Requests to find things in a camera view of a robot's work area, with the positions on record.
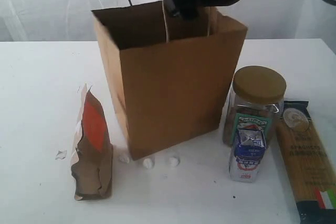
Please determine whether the blue white milk carton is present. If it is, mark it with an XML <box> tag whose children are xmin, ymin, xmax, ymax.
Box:
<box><xmin>229</xmin><ymin>129</ymin><xmax>267</xmax><ymax>183</ymax></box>

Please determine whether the nut jar gold lid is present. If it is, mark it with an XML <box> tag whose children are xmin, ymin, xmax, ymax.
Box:
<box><xmin>223</xmin><ymin>66</ymin><xmax>287</xmax><ymax>148</ymax></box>

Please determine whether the small torn paper scrap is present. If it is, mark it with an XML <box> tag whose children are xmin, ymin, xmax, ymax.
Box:
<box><xmin>55</xmin><ymin>150</ymin><xmax>67</xmax><ymax>160</ymax></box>

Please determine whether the brown kraft pouch orange label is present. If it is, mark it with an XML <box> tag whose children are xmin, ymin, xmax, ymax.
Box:
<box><xmin>70</xmin><ymin>84</ymin><xmax>113</xmax><ymax>201</ymax></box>

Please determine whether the spaghetti packet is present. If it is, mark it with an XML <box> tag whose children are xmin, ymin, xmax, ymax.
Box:
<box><xmin>276</xmin><ymin>101</ymin><xmax>335</xmax><ymax>210</ymax></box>

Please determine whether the brown paper shopping bag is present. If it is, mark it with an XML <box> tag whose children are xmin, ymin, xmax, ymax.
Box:
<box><xmin>92</xmin><ymin>0</ymin><xmax>247</xmax><ymax>160</ymax></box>

